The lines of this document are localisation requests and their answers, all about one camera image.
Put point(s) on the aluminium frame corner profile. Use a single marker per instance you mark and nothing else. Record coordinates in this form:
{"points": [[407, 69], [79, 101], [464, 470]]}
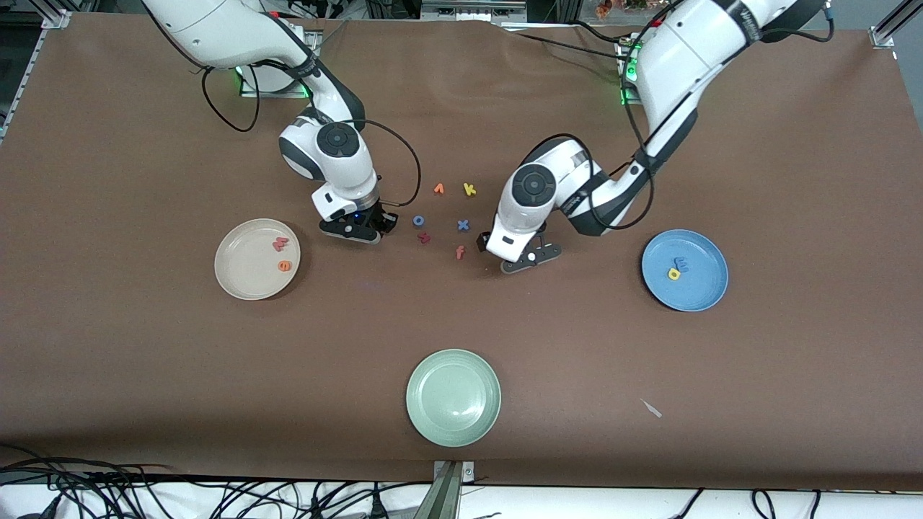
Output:
{"points": [[890, 25], [54, 13]]}

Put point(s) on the blue plate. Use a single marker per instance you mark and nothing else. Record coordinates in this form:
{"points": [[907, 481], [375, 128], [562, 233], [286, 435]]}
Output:
{"points": [[696, 288]]}

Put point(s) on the silver metal box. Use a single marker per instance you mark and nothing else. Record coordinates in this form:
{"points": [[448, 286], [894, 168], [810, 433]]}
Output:
{"points": [[472, 9]]}

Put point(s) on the pink foam letter w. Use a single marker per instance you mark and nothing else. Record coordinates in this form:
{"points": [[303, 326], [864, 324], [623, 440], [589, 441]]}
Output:
{"points": [[280, 244]]}

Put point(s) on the beige brown plate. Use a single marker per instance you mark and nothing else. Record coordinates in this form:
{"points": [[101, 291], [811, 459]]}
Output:
{"points": [[249, 267]]}

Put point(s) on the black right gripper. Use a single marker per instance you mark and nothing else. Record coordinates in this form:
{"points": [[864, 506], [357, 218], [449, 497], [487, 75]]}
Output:
{"points": [[380, 215]]}

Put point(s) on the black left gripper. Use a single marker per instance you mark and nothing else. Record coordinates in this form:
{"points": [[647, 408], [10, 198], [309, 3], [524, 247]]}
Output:
{"points": [[482, 241]]}

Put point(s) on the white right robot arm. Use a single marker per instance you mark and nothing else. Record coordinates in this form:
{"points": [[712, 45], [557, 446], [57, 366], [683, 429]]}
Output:
{"points": [[339, 158]]}

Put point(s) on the brown paper table cover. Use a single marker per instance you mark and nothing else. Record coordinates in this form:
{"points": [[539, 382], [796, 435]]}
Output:
{"points": [[577, 346]]}

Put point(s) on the aluminium camera mount profile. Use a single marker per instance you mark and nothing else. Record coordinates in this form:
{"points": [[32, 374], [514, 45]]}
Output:
{"points": [[447, 490]]}

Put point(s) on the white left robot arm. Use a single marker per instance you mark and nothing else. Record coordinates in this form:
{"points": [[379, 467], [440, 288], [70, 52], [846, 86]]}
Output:
{"points": [[678, 65]]}

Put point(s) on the pale green plate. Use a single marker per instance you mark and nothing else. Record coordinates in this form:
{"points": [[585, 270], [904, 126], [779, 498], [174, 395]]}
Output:
{"points": [[453, 397]]}

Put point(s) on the small white paper scrap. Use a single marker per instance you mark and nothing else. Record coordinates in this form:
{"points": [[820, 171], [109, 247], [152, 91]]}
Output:
{"points": [[652, 409]]}

